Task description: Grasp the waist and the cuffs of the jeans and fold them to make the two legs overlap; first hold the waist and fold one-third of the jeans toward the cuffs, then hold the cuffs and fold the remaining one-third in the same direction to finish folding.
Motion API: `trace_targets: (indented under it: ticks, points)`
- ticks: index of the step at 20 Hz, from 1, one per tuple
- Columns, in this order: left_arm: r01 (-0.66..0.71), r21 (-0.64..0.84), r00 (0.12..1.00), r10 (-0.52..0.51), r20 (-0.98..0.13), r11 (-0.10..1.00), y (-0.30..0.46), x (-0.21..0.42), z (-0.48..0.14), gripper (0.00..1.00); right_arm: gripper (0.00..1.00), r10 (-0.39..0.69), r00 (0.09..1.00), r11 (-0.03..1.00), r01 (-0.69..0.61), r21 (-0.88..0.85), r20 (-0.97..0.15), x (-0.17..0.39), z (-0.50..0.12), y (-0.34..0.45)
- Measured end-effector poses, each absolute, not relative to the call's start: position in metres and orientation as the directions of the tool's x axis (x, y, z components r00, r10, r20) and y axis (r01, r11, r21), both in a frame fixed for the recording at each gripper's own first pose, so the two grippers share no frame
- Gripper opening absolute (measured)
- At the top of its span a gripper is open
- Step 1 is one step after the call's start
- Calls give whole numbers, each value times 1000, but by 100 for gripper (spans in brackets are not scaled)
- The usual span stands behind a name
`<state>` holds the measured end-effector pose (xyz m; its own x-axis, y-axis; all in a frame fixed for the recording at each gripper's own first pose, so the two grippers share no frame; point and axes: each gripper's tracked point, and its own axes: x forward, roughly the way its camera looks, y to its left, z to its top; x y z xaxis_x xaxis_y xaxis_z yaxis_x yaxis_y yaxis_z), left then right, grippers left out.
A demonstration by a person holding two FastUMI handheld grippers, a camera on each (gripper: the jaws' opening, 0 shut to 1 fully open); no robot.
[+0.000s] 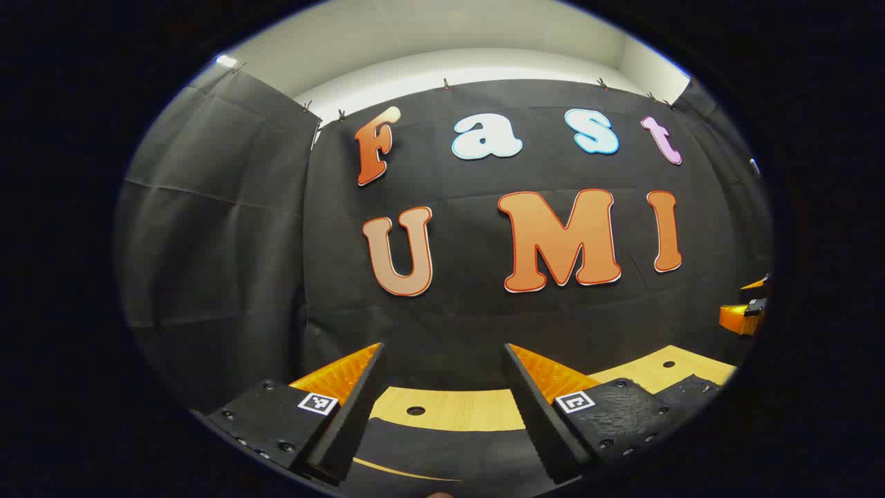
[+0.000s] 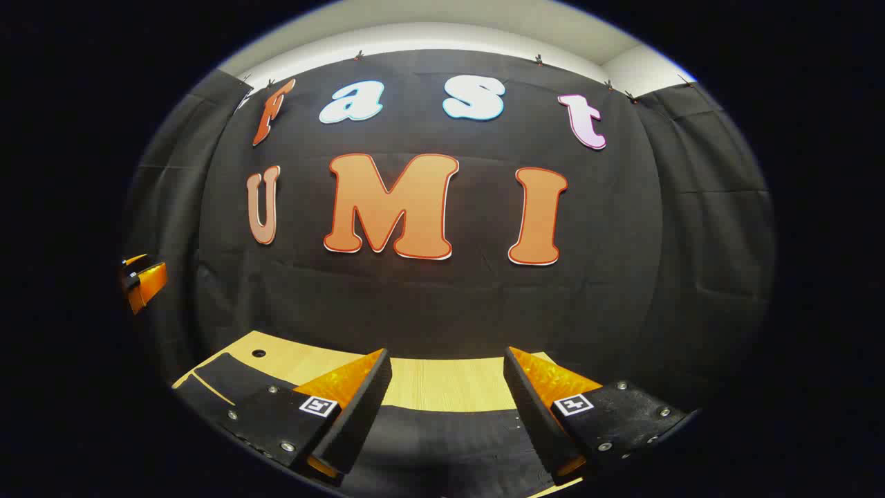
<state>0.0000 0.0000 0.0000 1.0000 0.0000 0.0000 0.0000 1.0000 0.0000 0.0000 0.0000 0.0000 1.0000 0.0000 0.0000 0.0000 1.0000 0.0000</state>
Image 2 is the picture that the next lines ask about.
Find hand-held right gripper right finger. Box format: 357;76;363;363
503;346;694;486

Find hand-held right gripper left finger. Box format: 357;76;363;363
220;348;393;485

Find dark blue jeans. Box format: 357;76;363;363
171;351;557;498

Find black backdrop cloth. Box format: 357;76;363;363
121;48;779;430

